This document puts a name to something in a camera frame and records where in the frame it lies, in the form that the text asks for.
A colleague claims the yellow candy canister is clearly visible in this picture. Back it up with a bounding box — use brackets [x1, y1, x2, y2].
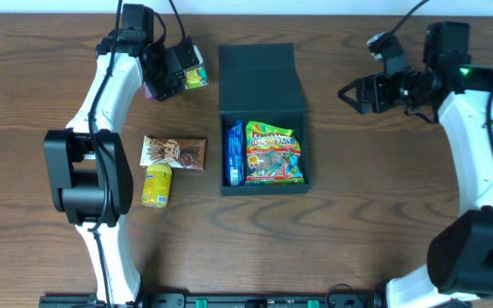
[141, 163, 172, 208]

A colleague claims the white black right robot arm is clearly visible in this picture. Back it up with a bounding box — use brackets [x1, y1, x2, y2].
[349, 22, 493, 307]

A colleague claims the dark green flip-lid box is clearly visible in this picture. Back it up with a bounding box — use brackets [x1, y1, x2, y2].
[218, 43, 312, 196]

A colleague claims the green gummy worms bag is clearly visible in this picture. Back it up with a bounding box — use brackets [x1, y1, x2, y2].
[245, 121, 306, 186]

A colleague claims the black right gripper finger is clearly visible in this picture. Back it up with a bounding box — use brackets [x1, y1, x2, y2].
[338, 79, 359, 97]
[338, 92, 359, 111]

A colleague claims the blue cookie package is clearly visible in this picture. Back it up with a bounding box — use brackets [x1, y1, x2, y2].
[223, 120, 245, 187]

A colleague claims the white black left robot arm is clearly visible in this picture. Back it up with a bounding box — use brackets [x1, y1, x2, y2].
[39, 3, 201, 307]

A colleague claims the brown Pocky box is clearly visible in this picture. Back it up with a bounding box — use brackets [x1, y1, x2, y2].
[140, 136, 206, 170]

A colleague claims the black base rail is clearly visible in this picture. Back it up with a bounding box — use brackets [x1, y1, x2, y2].
[38, 284, 387, 308]

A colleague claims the yellow green Pretz box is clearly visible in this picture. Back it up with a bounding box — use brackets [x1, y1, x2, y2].
[143, 44, 209, 102]

